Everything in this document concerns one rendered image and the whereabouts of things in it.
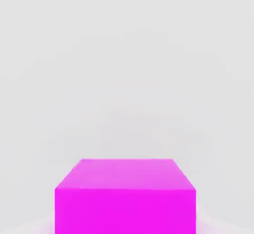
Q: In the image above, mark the small magenta cube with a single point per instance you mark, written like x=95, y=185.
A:
x=125, y=208

